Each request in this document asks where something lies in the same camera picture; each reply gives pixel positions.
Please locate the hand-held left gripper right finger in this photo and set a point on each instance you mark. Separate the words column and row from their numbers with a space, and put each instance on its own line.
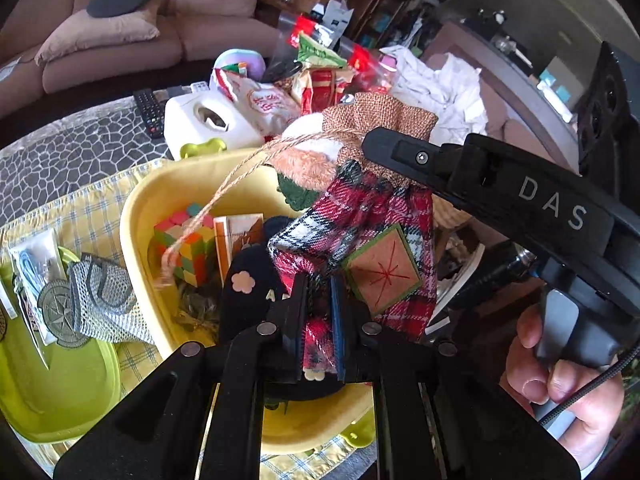
column 336, row 332

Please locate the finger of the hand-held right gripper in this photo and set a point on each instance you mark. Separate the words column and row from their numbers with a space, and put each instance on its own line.
column 410, row 157

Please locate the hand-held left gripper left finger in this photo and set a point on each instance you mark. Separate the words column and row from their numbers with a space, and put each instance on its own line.
column 292, row 340

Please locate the grey mesh pouch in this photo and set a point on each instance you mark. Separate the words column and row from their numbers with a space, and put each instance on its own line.
column 100, row 305

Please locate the green plastic tray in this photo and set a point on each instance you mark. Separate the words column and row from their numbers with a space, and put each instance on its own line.
column 55, row 400

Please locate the person's right hand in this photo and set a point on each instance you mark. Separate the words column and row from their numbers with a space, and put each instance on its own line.
column 570, row 405

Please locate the black flowered sock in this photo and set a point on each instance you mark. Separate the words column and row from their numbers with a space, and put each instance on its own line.
column 245, row 310

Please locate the white clothes pile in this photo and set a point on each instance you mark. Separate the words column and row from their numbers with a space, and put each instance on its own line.
column 440, row 85

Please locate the dried grass bundle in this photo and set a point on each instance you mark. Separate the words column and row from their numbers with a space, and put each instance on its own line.
column 197, row 305

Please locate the plush doll ornament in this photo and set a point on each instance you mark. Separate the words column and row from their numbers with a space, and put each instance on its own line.
column 305, row 165

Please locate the red snack packet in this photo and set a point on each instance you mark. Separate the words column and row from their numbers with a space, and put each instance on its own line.
column 325, row 85

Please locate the colourful puzzle cube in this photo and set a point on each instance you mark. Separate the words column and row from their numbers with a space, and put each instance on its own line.
column 192, row 255

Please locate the green snack packet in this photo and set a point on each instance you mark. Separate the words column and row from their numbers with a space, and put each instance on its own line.
column 317, row 52

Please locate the white red snack bag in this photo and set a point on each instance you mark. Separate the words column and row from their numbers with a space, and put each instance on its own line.
column 260, row 105

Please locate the dark wooden cabinet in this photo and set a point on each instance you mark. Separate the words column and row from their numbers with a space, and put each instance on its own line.
column 375, row 0

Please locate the lilac round container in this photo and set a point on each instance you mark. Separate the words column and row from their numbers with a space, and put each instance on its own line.
column 250, row 60

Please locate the white tissue box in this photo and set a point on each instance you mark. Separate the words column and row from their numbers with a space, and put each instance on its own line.
column 190, row 120

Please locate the brown fabric sofa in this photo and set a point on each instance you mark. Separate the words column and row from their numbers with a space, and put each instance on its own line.
column 215, row 35

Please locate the yellow blue checked tablecloth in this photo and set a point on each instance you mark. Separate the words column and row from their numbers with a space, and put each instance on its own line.
column 75, row 200

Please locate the grey stone pattern cloth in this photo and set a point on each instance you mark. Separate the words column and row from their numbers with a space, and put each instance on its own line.
column 75, row 145

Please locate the dark oval cushion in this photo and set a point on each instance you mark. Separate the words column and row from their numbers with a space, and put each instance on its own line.
column 120, row 4

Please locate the beige pillow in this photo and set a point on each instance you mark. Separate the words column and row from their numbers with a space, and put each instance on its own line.
column 100, row 32

